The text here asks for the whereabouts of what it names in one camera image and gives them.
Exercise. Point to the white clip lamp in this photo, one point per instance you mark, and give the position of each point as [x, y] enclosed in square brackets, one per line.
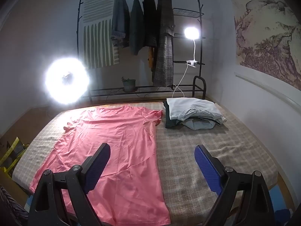
[192, 33]

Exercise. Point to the plaid bed blanket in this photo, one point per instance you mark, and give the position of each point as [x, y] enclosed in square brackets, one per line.
[185, 172]

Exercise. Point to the hanging denim jacket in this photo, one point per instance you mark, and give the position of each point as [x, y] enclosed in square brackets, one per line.
[120, 29]

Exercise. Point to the potted plant grey pot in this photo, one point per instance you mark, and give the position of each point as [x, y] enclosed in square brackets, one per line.
[129, 85]

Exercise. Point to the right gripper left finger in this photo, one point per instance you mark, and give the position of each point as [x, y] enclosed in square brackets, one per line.
[48, 206]

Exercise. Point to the yellow hanging garment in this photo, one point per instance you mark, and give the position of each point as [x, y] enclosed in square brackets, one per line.
[150, 57]

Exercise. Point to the hanging grey plaid coat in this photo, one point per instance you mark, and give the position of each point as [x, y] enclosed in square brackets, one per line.
[163, 63]

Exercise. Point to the pink t-shirt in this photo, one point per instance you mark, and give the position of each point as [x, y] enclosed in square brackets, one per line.
[129, 190]

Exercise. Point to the yellow tape object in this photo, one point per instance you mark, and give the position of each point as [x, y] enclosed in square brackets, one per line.
[12, 156]

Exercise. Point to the hanging dark green garment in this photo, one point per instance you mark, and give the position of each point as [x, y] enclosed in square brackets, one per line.
[136, 27]

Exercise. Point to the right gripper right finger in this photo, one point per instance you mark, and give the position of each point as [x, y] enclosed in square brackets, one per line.
[255, 206]

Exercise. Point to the black metal clothes rack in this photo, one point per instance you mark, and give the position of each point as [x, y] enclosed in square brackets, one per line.
[106, 81]

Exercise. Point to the hanging black garment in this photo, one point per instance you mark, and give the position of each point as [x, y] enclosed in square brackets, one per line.
[149, 19]

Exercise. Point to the striped green white cloth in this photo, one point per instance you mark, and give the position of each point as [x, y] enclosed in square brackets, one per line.
[98, 49]

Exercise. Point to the grey folded garment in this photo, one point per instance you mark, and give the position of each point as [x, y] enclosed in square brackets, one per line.
[201, 124]

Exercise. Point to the white folded garment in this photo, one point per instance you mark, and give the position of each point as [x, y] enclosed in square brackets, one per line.
[183, 108]

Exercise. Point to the dark green folded garment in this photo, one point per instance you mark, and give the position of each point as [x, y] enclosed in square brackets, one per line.
[172, 120]

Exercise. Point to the bright ring light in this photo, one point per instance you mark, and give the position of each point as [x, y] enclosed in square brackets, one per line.
[66, 80]

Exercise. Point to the landscape wall painting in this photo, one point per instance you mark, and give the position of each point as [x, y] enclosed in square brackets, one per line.
[268, 39]

